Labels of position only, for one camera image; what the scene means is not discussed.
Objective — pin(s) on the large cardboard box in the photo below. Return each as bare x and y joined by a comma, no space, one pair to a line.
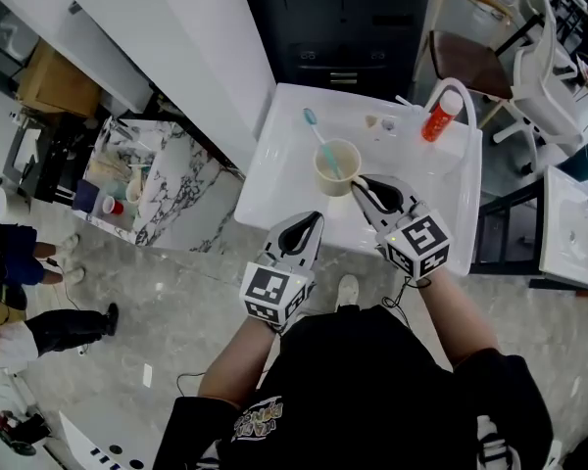
59,81

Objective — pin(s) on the dark blue cup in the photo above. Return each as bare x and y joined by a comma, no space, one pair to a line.
85,195

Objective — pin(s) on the white ceramic sink basin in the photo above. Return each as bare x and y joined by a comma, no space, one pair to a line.
284,174

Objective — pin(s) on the white arched faucet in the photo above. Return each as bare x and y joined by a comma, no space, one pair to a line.
414,108

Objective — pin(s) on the person's white striped shoe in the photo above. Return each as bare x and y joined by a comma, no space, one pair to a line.
495,443

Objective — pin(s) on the person's black printed t-shirt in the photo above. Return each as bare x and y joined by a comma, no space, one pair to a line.
362,390

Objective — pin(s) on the marble pattern counter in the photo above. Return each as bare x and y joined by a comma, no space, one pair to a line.
186,189

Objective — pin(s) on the small yellow item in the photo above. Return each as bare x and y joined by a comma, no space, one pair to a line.
371,121

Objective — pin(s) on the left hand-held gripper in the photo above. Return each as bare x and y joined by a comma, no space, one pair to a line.
269,292

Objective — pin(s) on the red black device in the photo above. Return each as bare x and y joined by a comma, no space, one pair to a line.
22,434

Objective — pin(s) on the white sink with black faucet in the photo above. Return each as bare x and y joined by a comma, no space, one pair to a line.
568,243

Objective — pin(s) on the person's plain white shoe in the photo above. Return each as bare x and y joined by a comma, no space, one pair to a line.
348,292

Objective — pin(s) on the small grey item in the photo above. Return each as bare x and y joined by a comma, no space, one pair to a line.
388,124

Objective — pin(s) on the red bottle with white cap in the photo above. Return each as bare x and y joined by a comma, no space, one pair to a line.
438,120

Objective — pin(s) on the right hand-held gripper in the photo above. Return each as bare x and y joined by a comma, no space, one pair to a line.
421,243

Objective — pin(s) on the dark cabinet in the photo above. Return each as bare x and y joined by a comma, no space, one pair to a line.
323,17

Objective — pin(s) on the red plastic cup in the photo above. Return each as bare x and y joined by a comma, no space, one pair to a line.
114,207

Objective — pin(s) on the person's right forearm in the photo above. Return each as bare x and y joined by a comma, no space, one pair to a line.
458,316

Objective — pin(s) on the white table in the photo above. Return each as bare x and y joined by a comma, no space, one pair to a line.
122,434

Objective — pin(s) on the person's left forearm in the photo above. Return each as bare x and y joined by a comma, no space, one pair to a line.
230,360

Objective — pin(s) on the black metal rack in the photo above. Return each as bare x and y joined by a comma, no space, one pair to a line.
44,164

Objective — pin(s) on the wooden chair with brown seat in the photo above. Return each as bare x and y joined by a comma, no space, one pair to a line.
465,61

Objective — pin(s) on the teal toothbrush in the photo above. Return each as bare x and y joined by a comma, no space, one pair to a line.
309,115

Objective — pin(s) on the teal waste bin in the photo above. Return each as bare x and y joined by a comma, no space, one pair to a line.
582,162

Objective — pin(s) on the black sink stand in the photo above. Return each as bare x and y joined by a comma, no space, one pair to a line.
500,223

